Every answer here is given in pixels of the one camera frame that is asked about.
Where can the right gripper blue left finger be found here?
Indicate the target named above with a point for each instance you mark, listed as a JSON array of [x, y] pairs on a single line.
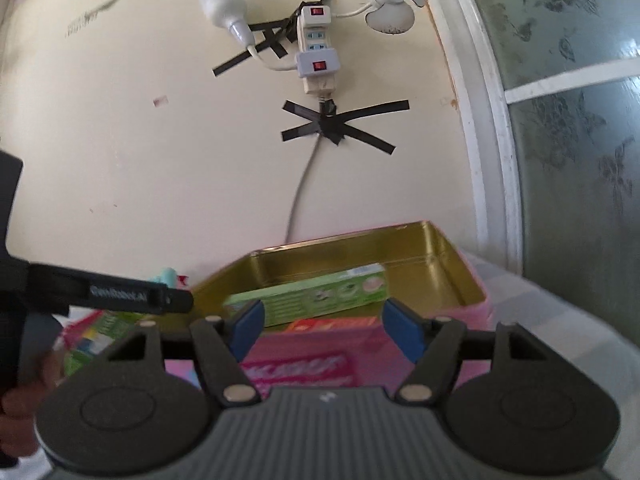
[[220, 346]]

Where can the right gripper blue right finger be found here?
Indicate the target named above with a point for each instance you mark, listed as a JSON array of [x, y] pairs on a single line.
[[432, 345]]

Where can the blue green toothpaste box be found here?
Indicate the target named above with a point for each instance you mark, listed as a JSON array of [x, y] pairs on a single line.
[[84, 339]]

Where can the green rectangular carton box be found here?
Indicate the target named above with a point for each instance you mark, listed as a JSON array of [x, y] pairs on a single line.
[[314, 297]]

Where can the teal plush teddy bear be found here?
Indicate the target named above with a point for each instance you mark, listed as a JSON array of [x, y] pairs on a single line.
[[171, 278]]

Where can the small red carton box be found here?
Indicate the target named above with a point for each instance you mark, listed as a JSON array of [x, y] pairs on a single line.
[[324, 324]]

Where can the person's left hand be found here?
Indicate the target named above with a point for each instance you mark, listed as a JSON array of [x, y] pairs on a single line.
[[19, 408]]

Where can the pink macaron biscuit tin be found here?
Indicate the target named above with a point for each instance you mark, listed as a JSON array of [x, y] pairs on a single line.
[[423, 270]]

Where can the striped blue bed sheet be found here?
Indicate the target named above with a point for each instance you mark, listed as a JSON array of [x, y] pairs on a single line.
[[518, 410]]

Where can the black tape cross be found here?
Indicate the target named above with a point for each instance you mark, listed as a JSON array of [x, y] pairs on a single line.
[[328, 123]]

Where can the white power strip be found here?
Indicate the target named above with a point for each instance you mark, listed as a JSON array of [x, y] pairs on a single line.
[[316, 60]]

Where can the frosted floral window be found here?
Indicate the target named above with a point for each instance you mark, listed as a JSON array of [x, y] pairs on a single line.
[[553, 86]]

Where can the black upper tape strips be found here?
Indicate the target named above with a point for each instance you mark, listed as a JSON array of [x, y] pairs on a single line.
[[275, 32]]

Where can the white light bulb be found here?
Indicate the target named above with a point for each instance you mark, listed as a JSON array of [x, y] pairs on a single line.
[[230, 15]]

